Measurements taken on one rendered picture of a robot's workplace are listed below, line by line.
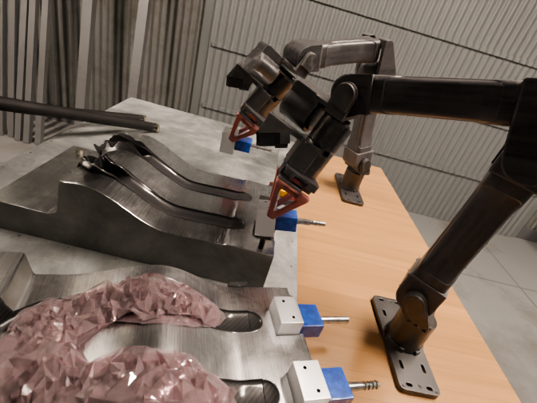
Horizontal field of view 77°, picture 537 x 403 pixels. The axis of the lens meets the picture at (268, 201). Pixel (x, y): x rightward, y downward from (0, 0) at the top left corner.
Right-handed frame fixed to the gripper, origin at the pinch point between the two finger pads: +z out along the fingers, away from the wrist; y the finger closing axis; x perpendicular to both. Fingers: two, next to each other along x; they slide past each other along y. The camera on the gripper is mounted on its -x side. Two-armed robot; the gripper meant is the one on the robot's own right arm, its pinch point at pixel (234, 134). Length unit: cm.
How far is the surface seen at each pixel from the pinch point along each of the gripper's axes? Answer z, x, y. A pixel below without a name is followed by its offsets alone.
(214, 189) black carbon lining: 6.4, 3.2, 17.5
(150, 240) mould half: 11.9, -1.9, 36.2
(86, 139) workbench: 33.1, -29.0, -6.2
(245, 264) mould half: 3.8, 13.2, 36.3
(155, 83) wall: 79, -53, -186
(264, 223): -2.6, 11.6, 31.6
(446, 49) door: -87, 87, -185
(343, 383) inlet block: -5, 26, 56
